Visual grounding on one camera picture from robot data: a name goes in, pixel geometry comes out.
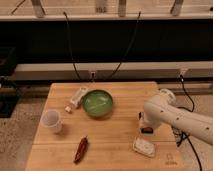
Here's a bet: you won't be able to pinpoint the black cable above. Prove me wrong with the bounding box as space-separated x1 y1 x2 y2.
105 10 142 81
63 11 82 81

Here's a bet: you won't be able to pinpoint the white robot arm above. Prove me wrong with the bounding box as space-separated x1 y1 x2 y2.
139 89 213 145

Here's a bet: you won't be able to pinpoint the white wall outlet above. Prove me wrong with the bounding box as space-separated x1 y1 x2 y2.
89 71 96 82

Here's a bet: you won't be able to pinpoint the black floor cables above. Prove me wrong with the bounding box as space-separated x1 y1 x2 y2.
173 73 203 171

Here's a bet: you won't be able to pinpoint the green bowl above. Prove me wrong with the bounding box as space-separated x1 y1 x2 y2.
82 89 113 118

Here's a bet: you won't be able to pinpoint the black cable right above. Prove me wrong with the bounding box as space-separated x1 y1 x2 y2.
105 10 142 81

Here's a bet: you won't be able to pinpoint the red chili pepper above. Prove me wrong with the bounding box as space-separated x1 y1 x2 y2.
74 137 88 164

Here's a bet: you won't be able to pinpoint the black cable left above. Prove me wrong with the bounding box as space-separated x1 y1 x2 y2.
63 11 82 81

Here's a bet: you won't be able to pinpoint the black orange eraser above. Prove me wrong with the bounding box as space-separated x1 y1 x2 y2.
141 127 153 134

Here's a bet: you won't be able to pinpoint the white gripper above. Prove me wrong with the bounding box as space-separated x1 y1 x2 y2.
139 112 160 130

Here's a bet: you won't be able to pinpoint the white plastic cup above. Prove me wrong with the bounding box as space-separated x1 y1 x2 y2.
41 110 62 134

